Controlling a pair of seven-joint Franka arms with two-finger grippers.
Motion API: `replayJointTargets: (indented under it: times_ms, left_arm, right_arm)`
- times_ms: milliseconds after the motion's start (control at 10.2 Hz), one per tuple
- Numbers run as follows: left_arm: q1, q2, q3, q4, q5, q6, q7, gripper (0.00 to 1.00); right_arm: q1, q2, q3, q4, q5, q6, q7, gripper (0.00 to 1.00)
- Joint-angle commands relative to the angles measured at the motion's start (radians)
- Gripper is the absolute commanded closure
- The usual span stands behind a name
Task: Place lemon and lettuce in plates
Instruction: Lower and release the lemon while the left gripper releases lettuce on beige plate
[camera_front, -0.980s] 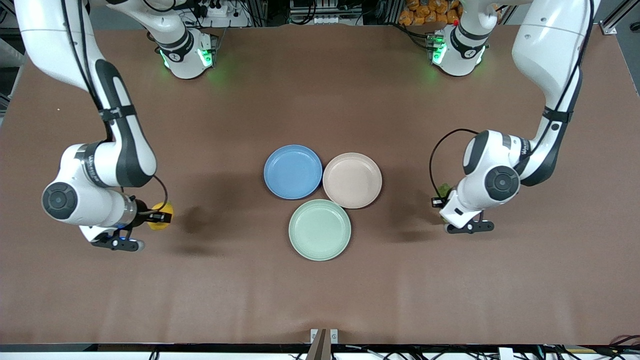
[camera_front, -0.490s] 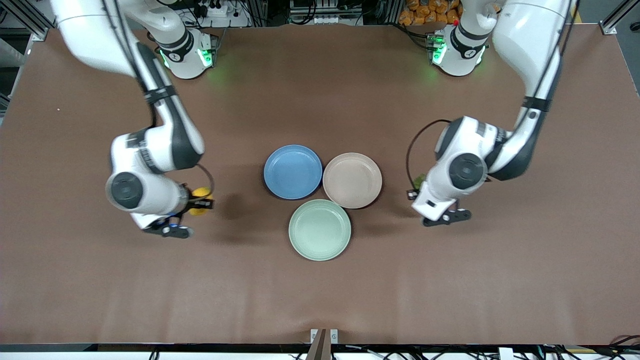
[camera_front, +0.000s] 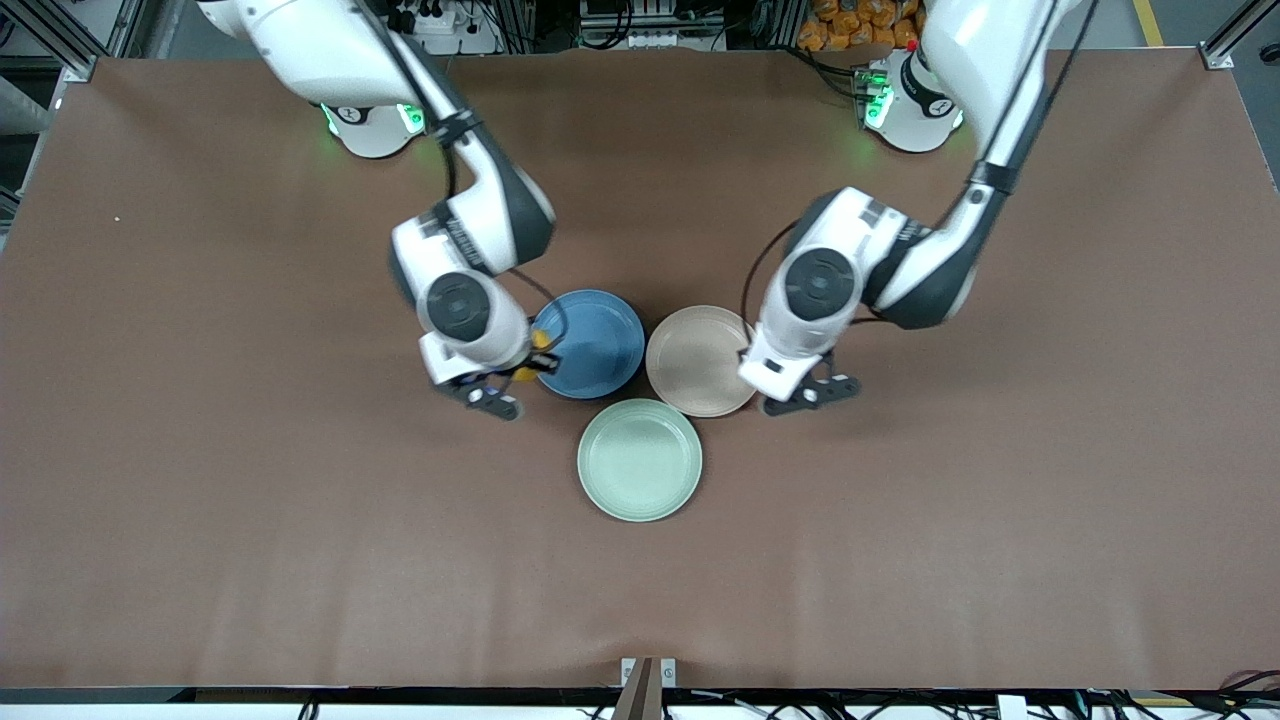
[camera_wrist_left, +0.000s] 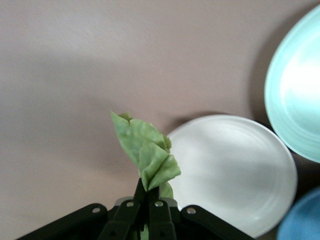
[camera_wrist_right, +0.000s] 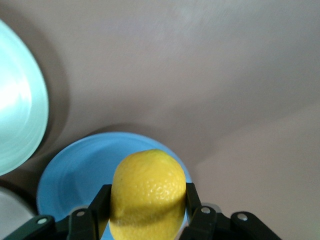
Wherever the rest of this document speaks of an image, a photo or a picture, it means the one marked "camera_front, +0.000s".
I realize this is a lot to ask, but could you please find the beige plate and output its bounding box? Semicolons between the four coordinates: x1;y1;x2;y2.
645;305;759;418

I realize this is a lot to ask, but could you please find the yellow lemon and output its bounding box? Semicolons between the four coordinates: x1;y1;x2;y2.
514;329;554;383

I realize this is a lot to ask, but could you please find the light green plate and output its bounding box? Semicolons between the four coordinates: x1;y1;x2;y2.
577;398;703;523

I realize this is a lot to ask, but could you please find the white power strip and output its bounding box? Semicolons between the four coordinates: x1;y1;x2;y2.
385;0;501;56

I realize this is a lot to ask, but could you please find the metal table edge bracket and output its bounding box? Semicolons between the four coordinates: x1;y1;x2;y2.
612;656;678;720

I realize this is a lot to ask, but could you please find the blue plate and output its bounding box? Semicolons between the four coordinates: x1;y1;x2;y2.
530;289;647;401

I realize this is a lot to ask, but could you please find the aluminium frame post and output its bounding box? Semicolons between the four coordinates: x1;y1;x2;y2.
0;0;101;83
1198;0;1280;71

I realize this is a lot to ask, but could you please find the bag of oranges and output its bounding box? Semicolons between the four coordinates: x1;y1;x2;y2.
797;0;926;53

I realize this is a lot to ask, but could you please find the brown table cover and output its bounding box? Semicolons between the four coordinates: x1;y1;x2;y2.
0;45;1280;693

